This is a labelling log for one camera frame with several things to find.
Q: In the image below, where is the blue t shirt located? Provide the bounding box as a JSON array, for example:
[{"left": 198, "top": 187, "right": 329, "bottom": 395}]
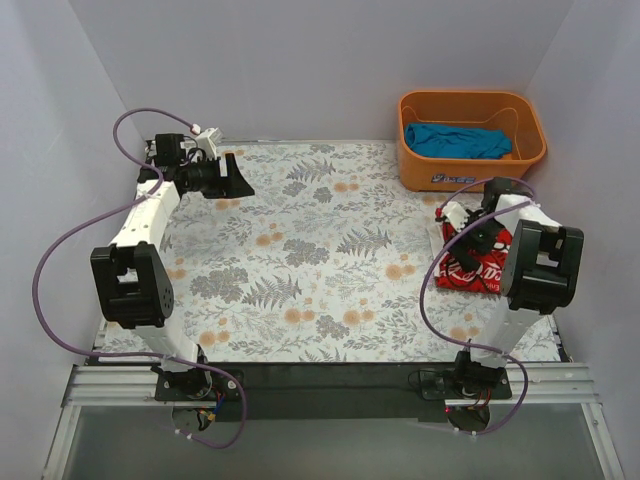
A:
[{"left": 404, "top": 123, "right": 513, "bottom": 160}]

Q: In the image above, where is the purple cable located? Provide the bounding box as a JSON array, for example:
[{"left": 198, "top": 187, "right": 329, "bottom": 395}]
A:
[
  {"left": 418, "top": 178, "right": 530, "bottom": 437},
  {"left": 31, "top": 107, "right": 249, "bottom": 449}
]

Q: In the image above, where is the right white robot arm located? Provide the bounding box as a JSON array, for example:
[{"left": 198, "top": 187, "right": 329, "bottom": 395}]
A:
[{"left": 437, "top": 177, "right": 584, "bottom": 398}]

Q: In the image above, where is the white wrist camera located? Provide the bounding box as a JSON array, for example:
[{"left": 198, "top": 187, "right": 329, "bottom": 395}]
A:
[
  {"left": 190, "top": 124, "right": 223, "bottom": 159},
  {"left": 436, "top": 201, "right": 470, "bottom": 233}
]

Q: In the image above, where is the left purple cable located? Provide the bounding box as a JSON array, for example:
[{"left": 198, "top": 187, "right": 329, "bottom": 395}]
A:
[{"left": 31, "top": 107, "right": 249, "bottom": 449}]

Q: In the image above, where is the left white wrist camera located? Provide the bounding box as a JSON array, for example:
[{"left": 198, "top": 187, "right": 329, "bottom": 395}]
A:
[{"left": 190, "top": 124, "right": 223, "bottom": 159}]

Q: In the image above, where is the white t shirt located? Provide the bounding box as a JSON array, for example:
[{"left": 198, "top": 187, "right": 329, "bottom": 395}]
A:
[{"left": 435, "top": 224, "right": 512, "bottom": 294}]

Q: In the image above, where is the floral table mat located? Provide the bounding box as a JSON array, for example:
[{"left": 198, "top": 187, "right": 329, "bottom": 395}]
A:
[{"left": 99, "top": 141, "right": 559, "bottom": 364}]

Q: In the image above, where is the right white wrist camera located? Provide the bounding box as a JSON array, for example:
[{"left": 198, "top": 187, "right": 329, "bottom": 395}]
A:
[{"left": 436, "top": 201, "right": 470, "bottom": 233}]

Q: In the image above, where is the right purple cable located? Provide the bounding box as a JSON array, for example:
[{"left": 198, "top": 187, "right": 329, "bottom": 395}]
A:
[{"left": 418, "top": 178, "right": 530, "bottom": 437}]

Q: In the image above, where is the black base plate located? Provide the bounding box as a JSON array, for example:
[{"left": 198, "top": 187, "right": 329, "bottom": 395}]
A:
[{"left": 151, "top": 363, "right": 512, "bottom": 422}]

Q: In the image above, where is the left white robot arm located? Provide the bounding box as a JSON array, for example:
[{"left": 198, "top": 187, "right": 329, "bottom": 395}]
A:
[{"left": 90, "top": 128, "right": 255, "bottom": 400}]

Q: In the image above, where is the orange plastic basket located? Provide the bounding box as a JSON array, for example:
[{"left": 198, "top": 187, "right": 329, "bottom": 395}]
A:
[{"left": 396, "top": 90, "right": 547, "bottom": 192}]

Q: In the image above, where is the aluminium frame rail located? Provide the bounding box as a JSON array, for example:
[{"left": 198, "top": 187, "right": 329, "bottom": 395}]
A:
[{"left": 43, "top": 362, "right": 624, "bottom": 479}]

